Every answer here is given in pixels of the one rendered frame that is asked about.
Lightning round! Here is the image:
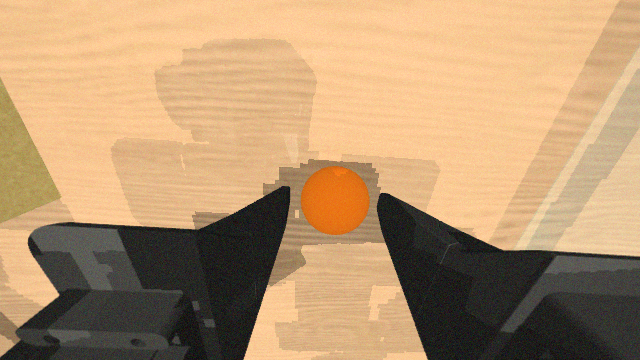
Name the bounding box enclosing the clear l-shaped wall with blue top edge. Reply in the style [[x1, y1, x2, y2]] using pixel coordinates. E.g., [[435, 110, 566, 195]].
[[512, 42, 640, 256]]

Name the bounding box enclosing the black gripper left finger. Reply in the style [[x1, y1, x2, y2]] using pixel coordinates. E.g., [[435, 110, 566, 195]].
[[28, 186, 290, 360]]

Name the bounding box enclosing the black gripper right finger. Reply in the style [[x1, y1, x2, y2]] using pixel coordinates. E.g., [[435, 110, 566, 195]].
[[377, 193, 640, 360]]

